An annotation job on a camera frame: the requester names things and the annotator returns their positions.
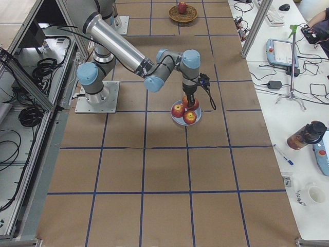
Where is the black computer mouse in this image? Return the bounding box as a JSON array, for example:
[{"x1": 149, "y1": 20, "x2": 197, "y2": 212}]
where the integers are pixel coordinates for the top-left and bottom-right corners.
[{"x1": 279, "y1": 4, "x2": 290, "y2": 11}]

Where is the blue white pen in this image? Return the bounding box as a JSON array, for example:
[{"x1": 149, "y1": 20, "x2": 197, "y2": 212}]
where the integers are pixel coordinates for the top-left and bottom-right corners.
[{"x1": 273, "y1": 144, "x2": 294, "y2": 166}]

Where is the red yellow apple carried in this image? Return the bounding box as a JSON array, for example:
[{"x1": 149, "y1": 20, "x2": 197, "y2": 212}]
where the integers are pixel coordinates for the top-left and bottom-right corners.
[{"x1": 181, "y1": 96, "x2": 199, "y2": 111}]

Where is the red apple plate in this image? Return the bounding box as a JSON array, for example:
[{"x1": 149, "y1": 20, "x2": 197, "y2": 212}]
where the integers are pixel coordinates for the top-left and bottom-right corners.
[
  {"x1": 183, "y1": 110, "x2": 197, "y2": 125},
  {"x1": 171, "y1": 103, "x2": 185, "y2": 118}
]

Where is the black power adapter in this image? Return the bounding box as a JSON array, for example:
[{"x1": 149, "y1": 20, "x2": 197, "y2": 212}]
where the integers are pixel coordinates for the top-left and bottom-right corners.
[{"x1": 267, "y1": 80, "x2": 282, "y2": 90}]

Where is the red apple in basket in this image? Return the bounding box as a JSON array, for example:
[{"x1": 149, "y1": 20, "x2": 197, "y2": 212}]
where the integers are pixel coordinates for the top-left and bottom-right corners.
[{"x1": 177, "y1": 2, "x2": 187, "y2": 14}]

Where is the blue teach pendant tablet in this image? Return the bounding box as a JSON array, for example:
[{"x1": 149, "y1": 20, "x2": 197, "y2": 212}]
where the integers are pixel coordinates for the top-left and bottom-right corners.
[{"x1": 266, "y1": 39, "x2": 293, "y2": 67}]

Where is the dark water bottle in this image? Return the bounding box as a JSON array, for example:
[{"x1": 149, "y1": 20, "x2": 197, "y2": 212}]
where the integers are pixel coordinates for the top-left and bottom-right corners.
[{"x1": 287, "y1": 120, "x2": 327, "y2": 150}]

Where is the white keyboard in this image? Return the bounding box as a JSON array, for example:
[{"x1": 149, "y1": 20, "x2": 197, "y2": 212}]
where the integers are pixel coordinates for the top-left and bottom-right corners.
[{"x1": 266, "y1": 6, "x2": 285, "y2": 27}]

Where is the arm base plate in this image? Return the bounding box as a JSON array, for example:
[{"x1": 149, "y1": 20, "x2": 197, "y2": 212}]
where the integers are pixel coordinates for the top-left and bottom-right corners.
[
  {"x1": 114, "y1": 15, "x2": 130, "y2": 36},
  {"x1": 75, "y1": 80, "x2": 120, "y2": 114}
]

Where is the white mug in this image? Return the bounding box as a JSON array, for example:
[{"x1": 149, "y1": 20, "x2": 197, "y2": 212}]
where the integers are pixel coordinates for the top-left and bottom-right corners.
[{"x1": 295, "y1": 183, "x2": 326, "y2": 206}]

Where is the light blue plate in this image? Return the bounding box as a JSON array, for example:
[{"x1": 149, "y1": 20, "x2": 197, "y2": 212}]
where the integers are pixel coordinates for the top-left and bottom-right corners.
[{"x1": 170, "y1": 100, "x2": 202, "y2": 126}]

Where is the aluminium frame post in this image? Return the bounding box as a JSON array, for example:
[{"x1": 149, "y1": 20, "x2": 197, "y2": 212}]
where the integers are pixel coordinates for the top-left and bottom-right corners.
[{"x1": 241, "y1": 0, "x2": 272, "y2": 59}]

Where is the red apple plate front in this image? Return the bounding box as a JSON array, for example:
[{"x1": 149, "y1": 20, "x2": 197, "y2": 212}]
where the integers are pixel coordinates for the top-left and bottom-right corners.
[{"x1": 183, "y1": 110, "x2": 197, "y2": 125}]

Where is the woven wicker basket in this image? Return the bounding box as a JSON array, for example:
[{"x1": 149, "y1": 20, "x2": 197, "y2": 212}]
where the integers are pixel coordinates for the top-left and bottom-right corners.
[{"x1": 168, "y1": 5, "x2": 198, "y2": 23}]

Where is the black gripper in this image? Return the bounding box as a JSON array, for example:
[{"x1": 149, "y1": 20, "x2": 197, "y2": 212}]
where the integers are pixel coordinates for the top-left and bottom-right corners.
[{"x1": 182, "y1": 73, "x2": 210, "y2": 108}]

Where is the red apple plate left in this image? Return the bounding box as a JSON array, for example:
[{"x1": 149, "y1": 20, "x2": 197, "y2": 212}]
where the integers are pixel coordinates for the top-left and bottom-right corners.
[{"x1": 171, "y1": 103, "x2": 185, "y2": 118}]

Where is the silver tripod stand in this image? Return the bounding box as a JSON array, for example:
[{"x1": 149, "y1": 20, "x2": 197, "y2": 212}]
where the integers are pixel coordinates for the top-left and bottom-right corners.
[{"x1": 275, "y1": 25, "x2": 307, "y2": 111}]

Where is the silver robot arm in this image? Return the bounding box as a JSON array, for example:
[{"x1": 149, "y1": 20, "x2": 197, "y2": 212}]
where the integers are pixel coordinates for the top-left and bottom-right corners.
[
  {"x1": 67, "y1": 1, "x2": 211, "y2": 107},
  {"x1": 98, "y1": 0, "x2": 122, "y2": 29}
]

